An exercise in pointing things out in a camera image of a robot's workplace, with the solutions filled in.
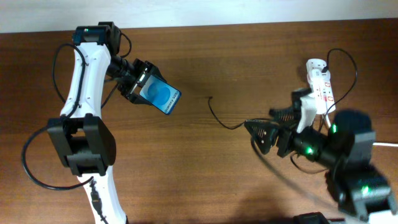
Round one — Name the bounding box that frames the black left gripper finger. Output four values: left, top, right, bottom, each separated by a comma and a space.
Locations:
146, 62, 167, 83
127, 93, 152, 106

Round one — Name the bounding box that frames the black charging cable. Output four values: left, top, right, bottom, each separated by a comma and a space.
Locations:
207, 48, 358, 131

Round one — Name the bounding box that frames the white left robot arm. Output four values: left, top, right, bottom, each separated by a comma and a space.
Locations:
48, 22, 179, 223

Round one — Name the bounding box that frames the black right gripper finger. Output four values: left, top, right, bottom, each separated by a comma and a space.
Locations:
269, 107, 299, 123
244, 119, 279, 155

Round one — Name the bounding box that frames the white charger adapter plug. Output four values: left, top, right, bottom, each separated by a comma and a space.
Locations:
306, 58, 329, 79

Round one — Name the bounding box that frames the white power strip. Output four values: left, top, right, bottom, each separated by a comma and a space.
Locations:
307, 71, 336, 114

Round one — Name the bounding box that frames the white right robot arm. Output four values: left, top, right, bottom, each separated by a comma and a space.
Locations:
244, 110, 397, 223

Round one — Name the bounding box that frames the blue Galaxy smartphone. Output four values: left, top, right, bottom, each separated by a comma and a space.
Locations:
139, 75, 182, 115

